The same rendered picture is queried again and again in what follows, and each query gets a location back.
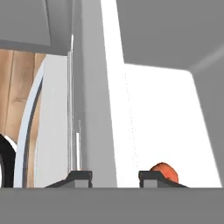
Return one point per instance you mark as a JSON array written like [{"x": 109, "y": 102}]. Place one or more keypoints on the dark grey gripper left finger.
[{"x": 78, "y": 176}]

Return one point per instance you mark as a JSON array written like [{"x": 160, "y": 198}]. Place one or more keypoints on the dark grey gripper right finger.
[{"x": 151, "y": 176}]

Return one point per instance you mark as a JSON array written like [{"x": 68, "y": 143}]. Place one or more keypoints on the pale grey fridge door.
[{"x": 54, "y": 122}]

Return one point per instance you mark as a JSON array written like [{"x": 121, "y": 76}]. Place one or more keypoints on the orange round fruit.
[{"x": 166, "y": 169}]

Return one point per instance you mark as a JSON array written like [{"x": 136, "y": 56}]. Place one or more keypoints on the black and white round object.
[{"x": 7, "y": 163}]

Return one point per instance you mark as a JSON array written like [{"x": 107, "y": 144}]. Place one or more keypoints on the light wooden cupboard panel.
[{"x": 16, "y": 87}]

